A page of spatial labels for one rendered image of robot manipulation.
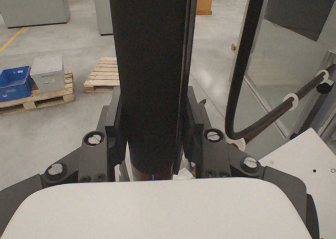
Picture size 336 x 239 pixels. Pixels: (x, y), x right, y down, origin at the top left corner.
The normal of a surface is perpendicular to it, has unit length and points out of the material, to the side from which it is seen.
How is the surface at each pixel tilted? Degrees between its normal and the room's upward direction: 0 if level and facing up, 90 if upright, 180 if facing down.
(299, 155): 50
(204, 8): 90
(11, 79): 90
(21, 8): 90
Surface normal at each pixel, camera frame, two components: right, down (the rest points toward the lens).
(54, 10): 0.26, 0.62
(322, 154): -0.74, -0.49
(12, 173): 0.03, -0.78
